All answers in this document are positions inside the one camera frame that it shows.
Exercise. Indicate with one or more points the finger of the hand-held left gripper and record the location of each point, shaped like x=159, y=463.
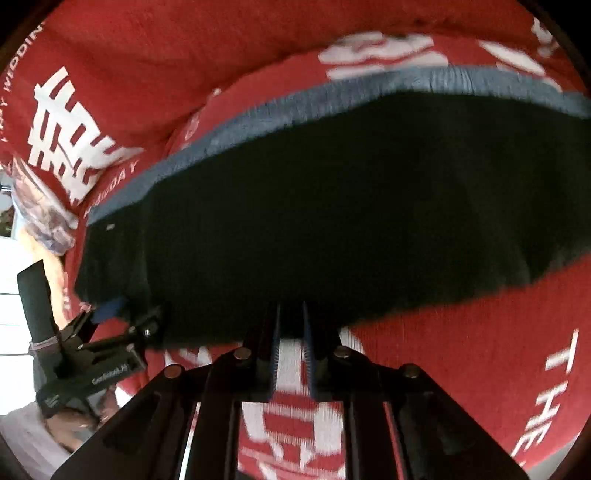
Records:
x=110, y=309
x=138, y=333

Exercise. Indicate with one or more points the wall picture with flowers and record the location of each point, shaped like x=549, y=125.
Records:
x=7, y=217

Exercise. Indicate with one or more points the floral patterned cloth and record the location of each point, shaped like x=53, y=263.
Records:
x=44, y=207

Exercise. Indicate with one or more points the black pants with grey waistband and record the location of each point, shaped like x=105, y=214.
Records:
x=346, y=207

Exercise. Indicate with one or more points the red printed pillow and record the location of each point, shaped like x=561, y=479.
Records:
x=161, y=69

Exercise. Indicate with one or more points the person's left hand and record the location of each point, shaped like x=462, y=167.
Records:
x=69, y=429

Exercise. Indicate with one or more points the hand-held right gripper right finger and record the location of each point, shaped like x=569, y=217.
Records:
x=308, y=355

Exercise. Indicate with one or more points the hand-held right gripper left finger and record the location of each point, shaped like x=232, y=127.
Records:
x=275, y=355

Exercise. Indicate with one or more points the pale pink cloth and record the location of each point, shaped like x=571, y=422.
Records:
x=23, y=443

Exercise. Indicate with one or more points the red printed blanket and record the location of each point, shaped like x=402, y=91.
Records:
x=461, y=355

